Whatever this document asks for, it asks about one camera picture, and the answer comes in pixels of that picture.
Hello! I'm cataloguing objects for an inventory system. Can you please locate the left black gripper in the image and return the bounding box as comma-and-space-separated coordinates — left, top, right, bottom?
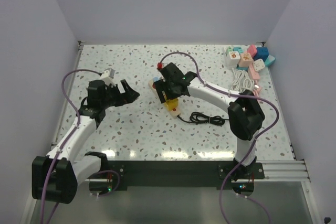
101, 79, 139, 109

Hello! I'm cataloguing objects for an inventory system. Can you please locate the yellow cube plug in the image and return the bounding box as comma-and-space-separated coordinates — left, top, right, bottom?
163, 98, 179, 111

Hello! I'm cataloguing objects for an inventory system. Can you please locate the beige red power strip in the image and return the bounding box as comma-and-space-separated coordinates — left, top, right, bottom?
149, 77, 181, 118

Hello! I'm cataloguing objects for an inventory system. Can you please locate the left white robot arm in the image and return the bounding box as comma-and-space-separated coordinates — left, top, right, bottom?
31, 80, 140, 204

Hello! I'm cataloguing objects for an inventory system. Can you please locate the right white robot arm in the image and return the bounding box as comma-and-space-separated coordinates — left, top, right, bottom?
153, 72, 265, 178

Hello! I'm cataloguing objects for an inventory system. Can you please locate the white cartoon cube adapter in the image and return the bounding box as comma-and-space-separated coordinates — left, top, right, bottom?
225, 51, 240, 68

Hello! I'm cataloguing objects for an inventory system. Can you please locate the white green cube adapter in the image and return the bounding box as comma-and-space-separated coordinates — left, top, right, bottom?
223, 46, 233, 58

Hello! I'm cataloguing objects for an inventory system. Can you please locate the peach starfish cube adapter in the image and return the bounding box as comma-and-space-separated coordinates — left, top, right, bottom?
237, 52, 254, 69

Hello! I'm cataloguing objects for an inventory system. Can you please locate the white pink power strip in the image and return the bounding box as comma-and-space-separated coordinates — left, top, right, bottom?
247, 59, 266, 81

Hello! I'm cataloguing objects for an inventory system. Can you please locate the pink cube adapter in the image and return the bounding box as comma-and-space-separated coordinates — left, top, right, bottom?
247, 45, 257, 58

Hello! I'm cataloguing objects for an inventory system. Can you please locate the dark blue cube adapter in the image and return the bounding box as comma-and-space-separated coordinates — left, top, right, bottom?
254, 47, 269, 62

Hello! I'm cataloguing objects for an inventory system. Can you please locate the teal flat power strip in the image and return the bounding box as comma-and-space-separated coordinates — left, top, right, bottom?
264, 55, 276, 67

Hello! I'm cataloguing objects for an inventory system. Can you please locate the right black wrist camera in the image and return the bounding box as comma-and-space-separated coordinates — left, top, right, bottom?
158, 62, 184, 82

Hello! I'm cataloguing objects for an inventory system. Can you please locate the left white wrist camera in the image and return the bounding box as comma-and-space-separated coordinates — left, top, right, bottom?
100, 68, 115, 87

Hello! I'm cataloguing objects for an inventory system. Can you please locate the white coiled cable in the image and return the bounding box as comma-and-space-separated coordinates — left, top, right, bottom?
229, 67, 257, 93

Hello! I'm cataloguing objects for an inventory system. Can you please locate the aluminium front rail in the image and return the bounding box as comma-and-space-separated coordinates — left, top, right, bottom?
86, 158, 312, 183

